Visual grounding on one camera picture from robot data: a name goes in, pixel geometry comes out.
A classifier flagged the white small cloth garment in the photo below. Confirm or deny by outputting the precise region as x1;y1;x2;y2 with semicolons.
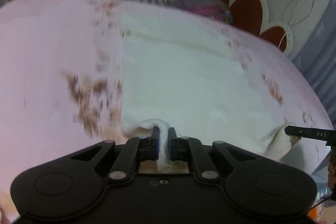
119;8;299;173

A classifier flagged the stack of folded clothes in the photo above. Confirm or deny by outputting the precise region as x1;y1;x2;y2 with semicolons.
168;0;232;24

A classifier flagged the pink floral bed sheet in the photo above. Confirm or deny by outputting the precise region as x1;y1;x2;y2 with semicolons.
1;0;333;223

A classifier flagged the red heart-shaped headboard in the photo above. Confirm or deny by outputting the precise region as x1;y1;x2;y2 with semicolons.
221;0;293;55

